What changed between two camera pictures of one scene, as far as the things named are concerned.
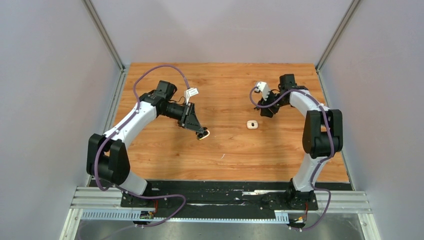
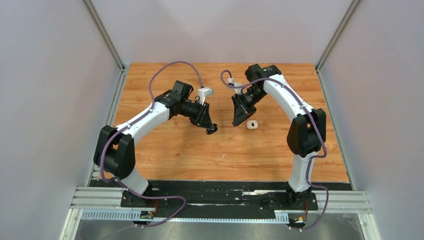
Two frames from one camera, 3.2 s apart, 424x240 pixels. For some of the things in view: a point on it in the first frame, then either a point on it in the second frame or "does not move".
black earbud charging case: [201, 136] -> [209, 131]
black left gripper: [192, 123] -> [205, 118]
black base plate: [182, 196] does not move
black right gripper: [266, 111] -> [241, 116]
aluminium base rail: [329, 201] does not move
